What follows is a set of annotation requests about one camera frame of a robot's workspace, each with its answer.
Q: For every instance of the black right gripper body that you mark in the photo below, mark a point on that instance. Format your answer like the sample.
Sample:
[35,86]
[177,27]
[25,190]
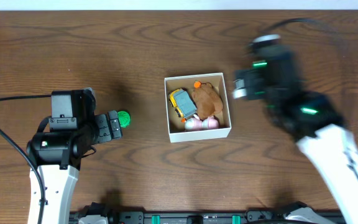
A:
[254,86]

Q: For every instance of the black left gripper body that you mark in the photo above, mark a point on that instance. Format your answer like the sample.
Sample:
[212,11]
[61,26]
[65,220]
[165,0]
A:
[105,128]

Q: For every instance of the green ribbed round toy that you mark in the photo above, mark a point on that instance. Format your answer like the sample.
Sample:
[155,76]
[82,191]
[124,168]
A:
[124,118]

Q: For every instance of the brown plush bear toy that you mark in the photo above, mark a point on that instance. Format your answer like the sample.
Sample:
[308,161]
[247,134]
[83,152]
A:
[207,100]

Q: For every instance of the pink white plush toy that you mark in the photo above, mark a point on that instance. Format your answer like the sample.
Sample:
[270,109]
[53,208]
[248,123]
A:
[195,123]

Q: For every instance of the yellow grey toy truck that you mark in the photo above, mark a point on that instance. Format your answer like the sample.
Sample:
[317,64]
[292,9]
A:
[182,103]

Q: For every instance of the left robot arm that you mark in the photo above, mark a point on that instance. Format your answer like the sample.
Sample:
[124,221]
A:
[57,157]

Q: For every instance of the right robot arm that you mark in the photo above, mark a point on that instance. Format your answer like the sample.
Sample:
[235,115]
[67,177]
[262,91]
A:
[314,124]

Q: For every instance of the white cardboard box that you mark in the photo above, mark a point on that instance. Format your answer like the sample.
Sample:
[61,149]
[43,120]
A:
[176,129]

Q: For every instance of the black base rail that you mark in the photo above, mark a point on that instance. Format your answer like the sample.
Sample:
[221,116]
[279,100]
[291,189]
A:
[297,212]

